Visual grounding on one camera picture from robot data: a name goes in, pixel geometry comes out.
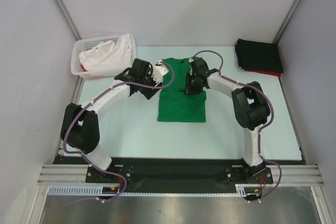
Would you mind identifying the green t shirt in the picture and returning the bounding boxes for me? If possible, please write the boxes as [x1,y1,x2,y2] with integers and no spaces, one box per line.
[157,58,206,123]

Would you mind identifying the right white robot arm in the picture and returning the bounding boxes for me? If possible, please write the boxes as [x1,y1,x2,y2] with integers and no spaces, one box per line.
[185,58,272,183]

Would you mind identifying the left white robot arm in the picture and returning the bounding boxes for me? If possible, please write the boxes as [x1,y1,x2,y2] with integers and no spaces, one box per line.
[60,58,169,182]

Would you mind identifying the white t shirt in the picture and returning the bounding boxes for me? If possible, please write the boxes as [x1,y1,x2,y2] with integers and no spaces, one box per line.
[79,34,132,73]

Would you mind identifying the white plastic laundry basket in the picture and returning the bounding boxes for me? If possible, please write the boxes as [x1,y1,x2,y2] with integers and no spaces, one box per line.
[70,34,137,80]

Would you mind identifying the folded black t shirt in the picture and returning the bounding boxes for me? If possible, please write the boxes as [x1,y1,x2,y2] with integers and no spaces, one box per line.
[235,39,284,74]

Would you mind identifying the folded red t shirt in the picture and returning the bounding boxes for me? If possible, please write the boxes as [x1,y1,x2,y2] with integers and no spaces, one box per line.
[245,69,281,77]

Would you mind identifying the black front mat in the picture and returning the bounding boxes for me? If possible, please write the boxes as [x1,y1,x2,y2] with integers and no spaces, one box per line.
[52,155,308,195]

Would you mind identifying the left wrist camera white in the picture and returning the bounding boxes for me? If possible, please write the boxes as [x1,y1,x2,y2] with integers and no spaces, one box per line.
[152,60,169,83]

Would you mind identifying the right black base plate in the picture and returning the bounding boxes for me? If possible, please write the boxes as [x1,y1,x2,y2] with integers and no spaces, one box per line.
[224,164,274,185]

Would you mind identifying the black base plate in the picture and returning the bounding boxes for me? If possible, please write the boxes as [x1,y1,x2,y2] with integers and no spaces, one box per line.
[224,164,274,185]
[85,165,134,184]

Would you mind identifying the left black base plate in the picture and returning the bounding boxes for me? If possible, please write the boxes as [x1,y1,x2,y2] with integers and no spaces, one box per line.
[85,165,134,184]

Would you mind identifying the right slotted cable duct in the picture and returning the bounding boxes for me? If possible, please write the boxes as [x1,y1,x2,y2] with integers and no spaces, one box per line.
[235,184,263,201]

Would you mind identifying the slotted cable duct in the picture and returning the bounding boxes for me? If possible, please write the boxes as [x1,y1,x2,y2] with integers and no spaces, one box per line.
[48,185,120,196]
[235,184,263,201]

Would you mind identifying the left aluminium corner post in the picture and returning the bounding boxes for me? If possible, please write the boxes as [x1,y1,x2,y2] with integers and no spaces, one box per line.
[52,0,81,40]

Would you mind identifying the aluminium corner post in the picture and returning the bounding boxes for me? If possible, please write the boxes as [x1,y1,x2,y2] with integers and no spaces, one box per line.
[272,0,303,44]
[52,0,81,40]

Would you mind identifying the aluminium front rail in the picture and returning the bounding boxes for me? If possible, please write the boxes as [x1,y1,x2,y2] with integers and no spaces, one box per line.
[37,164,324,186]

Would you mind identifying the left slotted cable duct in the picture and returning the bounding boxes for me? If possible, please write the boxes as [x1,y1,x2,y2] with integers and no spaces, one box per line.
[48,185,120,196]

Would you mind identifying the right aluminium corner post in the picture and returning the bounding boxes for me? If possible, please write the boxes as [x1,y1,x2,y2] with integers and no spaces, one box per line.
[272,0,303,44]

